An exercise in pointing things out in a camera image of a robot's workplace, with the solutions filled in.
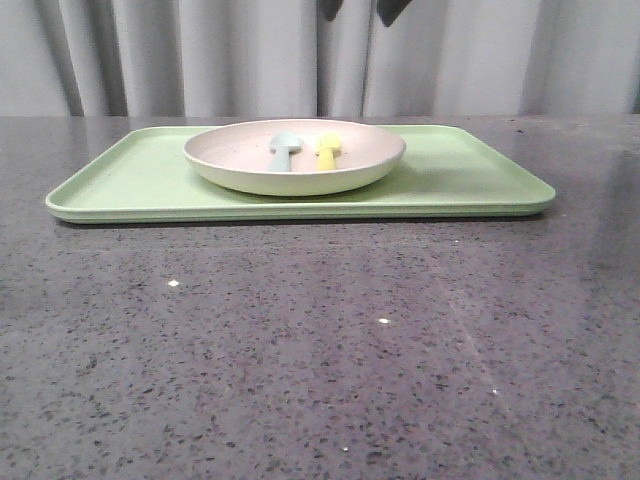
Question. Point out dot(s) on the white pleated curtain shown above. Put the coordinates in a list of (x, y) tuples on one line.
[(282, 59)]

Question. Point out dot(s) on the yellow plastic fork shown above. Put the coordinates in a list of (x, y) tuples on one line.
[(327, 147)]

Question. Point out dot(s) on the pale blue plastic spoon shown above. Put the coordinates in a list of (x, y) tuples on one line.
[(282, 145)]

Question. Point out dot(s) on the light green rectangular tray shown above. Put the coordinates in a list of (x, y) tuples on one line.
[(445, 172)]

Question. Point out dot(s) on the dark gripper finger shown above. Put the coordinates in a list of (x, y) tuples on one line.
[(329, 9), (389, 10)]

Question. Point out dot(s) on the cream round plate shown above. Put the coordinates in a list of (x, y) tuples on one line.
[(238, 156)]

